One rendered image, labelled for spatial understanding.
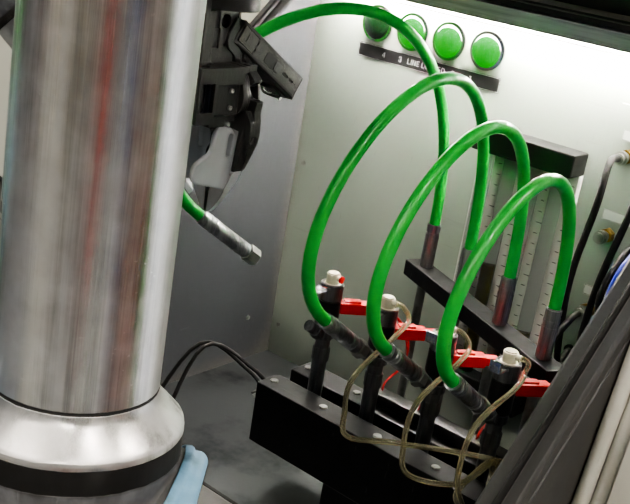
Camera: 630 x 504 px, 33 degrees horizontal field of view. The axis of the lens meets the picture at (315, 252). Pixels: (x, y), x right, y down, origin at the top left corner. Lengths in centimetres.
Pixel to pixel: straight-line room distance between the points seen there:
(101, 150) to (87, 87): 3
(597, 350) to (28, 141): 68
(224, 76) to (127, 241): 49
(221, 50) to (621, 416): 52
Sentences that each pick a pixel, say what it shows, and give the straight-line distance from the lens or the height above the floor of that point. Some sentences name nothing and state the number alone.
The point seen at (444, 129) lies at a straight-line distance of 133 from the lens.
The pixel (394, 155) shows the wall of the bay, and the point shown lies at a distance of 150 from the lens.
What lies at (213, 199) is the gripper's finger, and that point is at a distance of 103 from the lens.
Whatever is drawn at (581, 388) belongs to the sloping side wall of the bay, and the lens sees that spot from 103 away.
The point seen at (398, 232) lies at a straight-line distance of 99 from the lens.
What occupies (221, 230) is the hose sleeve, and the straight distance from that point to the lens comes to 122.
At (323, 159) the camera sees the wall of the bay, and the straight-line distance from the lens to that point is 158.
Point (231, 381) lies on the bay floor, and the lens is 160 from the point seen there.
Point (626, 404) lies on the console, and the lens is 107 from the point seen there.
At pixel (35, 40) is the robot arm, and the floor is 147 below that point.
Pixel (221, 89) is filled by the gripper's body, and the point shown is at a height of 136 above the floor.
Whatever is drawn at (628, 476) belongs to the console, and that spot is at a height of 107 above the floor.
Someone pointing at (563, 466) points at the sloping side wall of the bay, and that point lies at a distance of 104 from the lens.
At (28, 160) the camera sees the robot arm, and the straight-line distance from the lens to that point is 49.
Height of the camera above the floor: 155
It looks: 19 degrees down
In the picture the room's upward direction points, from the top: 9 degrees clockwise
